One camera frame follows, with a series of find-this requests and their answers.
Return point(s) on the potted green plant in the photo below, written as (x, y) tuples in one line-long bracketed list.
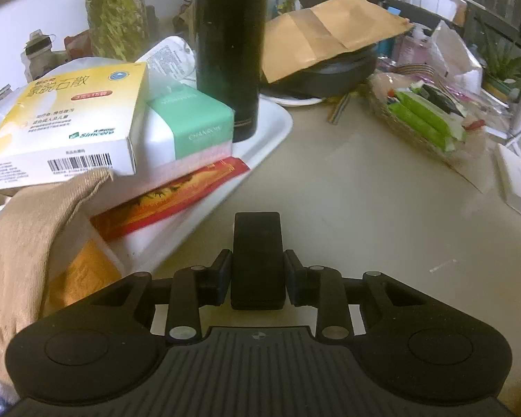
[(501, 63)]

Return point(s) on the orange packet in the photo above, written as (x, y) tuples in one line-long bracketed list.
[(87, 278)]

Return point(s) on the white plastic bag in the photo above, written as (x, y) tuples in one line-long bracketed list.
[(456, 56)]

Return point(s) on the white printed plastic pouch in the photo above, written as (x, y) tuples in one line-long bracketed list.
[(169, 63)]

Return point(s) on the beige cloth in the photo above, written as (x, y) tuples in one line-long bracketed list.
[(26, 247)]

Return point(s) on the wicker basket tray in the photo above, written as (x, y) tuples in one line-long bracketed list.
[(417, 139)]

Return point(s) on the pink bottle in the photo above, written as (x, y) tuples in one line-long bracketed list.
[(410, 50)]

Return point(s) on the brown paper envelope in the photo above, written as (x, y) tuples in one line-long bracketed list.
[(330, 30)]

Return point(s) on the white black small device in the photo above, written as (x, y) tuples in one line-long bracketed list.
[(41, 58)]

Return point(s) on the red printed envelope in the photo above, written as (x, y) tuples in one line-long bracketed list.
[(169, 195)]

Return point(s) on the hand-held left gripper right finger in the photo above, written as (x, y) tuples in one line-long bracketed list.
[(295, 280)]

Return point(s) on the green and pink box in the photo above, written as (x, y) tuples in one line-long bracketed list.
[(195, 126)]

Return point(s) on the small black box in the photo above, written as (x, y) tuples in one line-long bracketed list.
[(257, 256)]

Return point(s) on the glass vase with green plant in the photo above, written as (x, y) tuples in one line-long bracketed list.
[(113, 13)]

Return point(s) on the black pan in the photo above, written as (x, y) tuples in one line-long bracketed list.
[(330, 78)]

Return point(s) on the pile of green packets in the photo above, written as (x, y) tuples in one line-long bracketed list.
[(421, 115)]

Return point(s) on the tall black bottle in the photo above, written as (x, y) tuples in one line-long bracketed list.
[(228, 43)]

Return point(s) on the white plate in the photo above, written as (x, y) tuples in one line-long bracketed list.
[(295, 100)]

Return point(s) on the yellow white medicine box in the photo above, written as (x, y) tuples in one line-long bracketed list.
[(69, 113)]

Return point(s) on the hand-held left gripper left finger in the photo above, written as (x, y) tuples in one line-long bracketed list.
[(220, 278)]

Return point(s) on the white tray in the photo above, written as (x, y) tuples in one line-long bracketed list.
[(269, 126)]

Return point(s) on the white flat box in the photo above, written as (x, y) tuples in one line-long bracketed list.
[(519, 178)]

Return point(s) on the black device box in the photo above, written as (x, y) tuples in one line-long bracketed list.
[(440, 100)]

